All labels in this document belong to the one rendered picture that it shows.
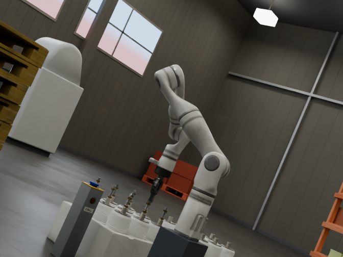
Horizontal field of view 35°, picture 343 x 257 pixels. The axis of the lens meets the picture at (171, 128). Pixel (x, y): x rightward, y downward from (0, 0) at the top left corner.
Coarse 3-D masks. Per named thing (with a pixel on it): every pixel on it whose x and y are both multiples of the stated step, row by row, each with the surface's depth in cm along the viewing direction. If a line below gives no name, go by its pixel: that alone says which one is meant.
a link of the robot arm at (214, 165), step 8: (216, 152) 201; (208, 160) 201; (216, 160) 200; (224, 160) 200; (200, 168) 202; (208, 168) 200; (216, 168) 199; (224, 168) 200; (200, 176) 201; (208, 176) 200; (216, 176) 199; (200, 184) 200; (208, 184) 199; (216, 184) 199; (208, 192) 199; (216, 192) 202
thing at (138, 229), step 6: (132, 216) 240; (132, 222) 237; (138, 222) 236; (144, 222) 237; (132, 228) 236; (138, 228) 236; (144, 228) 237; (132, 234) 235; (138, 234) 236; (144, 234) 238
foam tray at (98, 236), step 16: (64, 208) 246; (96, 224) 229; (96, 240) 226; (112, 240) 222; (128, 240) 228; (144, 240) 237; (80, 256) 229; (96, 256) 223; (112, 256) 224; (128, 256) 230; (144, 256) 237
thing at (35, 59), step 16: (0, 32) 438; (16, 32) 403; (0, 48) 396; (32, 48) 423; (0, 64) 448; (16, 64) 429; (32, 64) 426; (0, 80) 428; (16, 80) 416; (32, 80) 430; (0, 96) 411; (16, 96) 419; (0, 112) 415; (16, 112) 427; (0, 128) 420; (0, 144) 421
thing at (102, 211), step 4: (100, 204) 237; (104, 204) 237; (96, 208) 237; (100, 208) 236; (104, 208) 236; (108, 208) 237; (112, 208) 238; (96, 212) 236; (100, 212) 236; (104, 212) 236; (108, 212) 237; (92, 216) 237; (96, 216) 236; (100, 216) 236; (104, 216) 236; (108, 216) 237; (100, 220) 236; (104, 220) 236
